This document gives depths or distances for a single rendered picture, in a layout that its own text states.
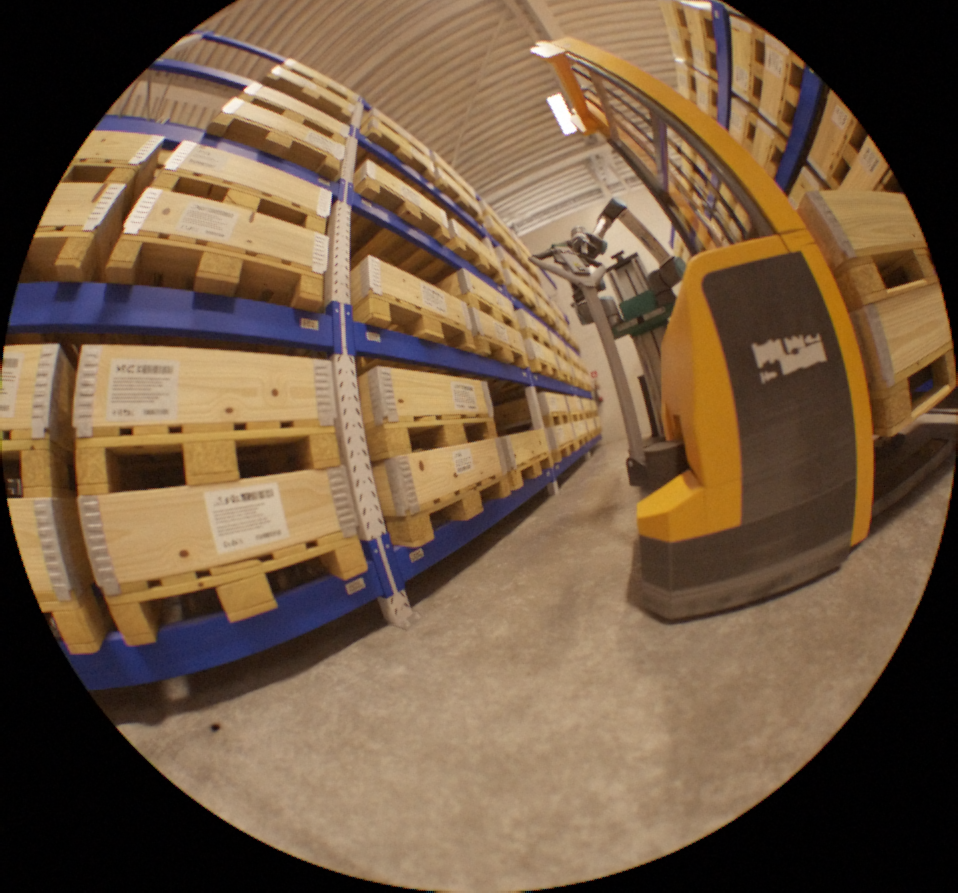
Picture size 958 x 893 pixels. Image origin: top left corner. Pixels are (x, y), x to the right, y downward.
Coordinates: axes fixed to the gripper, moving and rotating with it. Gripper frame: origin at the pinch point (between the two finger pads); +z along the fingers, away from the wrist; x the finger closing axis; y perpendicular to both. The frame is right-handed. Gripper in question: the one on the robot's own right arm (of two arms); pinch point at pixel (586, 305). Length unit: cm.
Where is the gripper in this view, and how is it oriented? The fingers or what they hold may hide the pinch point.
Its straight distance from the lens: 178.7
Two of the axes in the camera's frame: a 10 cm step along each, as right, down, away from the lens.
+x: -6.9, 3.5, 6.3
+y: 7.2, 3.2, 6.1
